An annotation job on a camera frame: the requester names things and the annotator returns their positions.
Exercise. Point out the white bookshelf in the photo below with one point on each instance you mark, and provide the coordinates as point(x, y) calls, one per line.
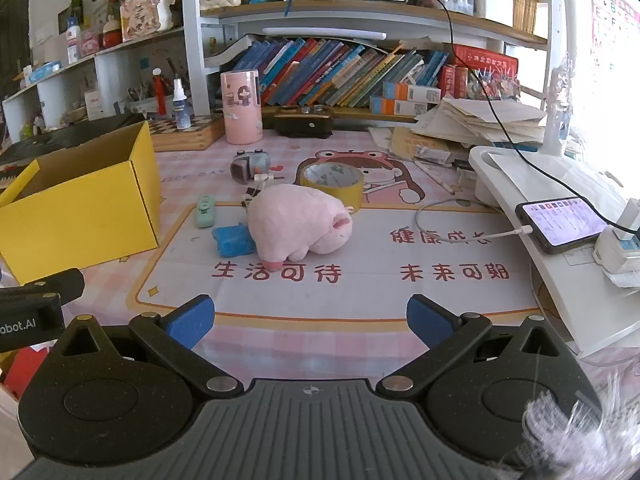
point(192, 60)

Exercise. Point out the brown paper envelope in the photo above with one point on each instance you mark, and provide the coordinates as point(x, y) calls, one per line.
point(405, 145)

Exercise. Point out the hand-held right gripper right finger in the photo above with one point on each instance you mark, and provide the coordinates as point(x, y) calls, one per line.
point(430, 322)

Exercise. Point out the white power adapter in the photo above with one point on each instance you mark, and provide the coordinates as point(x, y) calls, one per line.
point(615, 250)

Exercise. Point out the person's right fluffy sleeved forearm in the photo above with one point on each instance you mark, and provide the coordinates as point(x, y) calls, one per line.
point(575, 430)

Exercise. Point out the blue tissue pack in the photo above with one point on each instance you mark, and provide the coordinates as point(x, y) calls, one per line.
point(45, 71)

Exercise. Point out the red bottle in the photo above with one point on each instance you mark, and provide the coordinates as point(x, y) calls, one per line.
point(160, 95)

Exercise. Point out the orange blue white box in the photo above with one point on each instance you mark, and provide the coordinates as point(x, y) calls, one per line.
point(400, 107)
point(412, 92)

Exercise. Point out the white printed paper packet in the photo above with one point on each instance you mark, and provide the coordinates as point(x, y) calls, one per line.
point(432, 154)

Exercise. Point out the white container of pens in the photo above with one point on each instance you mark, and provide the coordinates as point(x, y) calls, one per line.
point(142, 100)

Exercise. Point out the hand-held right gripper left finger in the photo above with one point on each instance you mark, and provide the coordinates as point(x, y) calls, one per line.
point(192, 320)

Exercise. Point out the black electronic keyboard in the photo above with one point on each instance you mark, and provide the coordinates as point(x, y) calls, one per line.
point(65, 135)

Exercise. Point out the white lotion bottle blue cap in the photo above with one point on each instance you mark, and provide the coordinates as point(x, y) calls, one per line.
point(74, 42)

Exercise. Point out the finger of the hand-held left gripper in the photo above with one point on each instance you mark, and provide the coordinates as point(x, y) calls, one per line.
point(60, 284)

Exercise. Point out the black binder clip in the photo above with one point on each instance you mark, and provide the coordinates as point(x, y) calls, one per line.
point(249, 195)

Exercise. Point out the red cardboard box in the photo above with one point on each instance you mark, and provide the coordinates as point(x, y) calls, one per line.
point(22, 370)

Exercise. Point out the grey blue cartoon toy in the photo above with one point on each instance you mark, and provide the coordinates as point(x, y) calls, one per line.
point(250, 165)

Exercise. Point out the pink checked cloth desktop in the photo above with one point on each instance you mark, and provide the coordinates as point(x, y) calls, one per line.
point(350, 260)

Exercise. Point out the long row of leaning books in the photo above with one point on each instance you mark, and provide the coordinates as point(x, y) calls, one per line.
point(340, 72)

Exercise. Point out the stack of loose papers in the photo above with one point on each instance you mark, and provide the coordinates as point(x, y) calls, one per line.
point(480, 120)

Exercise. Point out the black box with brown lid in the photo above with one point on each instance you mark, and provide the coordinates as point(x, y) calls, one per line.
point(300, 125)

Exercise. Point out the alphabet wall chart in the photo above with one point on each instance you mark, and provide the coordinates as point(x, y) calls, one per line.
point(610, 20)

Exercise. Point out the white red carton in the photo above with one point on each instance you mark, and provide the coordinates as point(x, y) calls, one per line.
point(93, 105)

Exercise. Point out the white low shelf unit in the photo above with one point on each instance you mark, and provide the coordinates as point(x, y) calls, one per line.
point(115, 67)

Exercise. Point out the red boxed book set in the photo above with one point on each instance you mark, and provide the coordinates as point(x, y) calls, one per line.
point(480, 60)

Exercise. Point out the yellow tape roll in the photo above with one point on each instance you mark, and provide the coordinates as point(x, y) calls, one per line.
point(356, 192)

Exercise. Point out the smartphone with colourful screen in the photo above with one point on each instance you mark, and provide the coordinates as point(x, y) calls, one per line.
point(562, 222)

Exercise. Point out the green correction tape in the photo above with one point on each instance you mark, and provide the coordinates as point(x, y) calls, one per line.
point(205, 212)

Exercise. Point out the pink white ceramic ornament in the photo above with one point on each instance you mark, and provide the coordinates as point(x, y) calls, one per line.
point(145, 10)

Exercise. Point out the wooden chessboard box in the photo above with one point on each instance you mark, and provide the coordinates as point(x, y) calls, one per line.
point(190, 135)

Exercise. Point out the red round jar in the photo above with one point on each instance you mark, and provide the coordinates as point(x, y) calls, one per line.
point(111, 37)

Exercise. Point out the blue sponge block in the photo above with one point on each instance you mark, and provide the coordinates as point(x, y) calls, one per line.
point(232, 241)

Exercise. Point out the white tall pen holder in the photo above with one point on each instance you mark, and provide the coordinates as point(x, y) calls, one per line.
point(492, 5)

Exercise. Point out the white pencil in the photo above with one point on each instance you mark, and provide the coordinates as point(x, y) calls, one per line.
point(435, 176)

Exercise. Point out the yellow cardboard box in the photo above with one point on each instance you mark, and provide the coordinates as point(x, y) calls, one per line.
point(75, 220)

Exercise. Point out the pink cartoon cylinder canister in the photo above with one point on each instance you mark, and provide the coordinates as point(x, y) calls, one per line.
point(242, 110)

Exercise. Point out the white desk lamp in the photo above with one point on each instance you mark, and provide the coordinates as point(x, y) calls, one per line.
point(505, 165)

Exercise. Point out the pink plush pig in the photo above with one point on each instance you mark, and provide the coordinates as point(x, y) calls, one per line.
point(295, 220)

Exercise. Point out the pink gift box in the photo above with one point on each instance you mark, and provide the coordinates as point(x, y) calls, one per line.
point(90, 45)

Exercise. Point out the small black packet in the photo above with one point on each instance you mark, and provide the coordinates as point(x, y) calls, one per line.
point(464, 170)

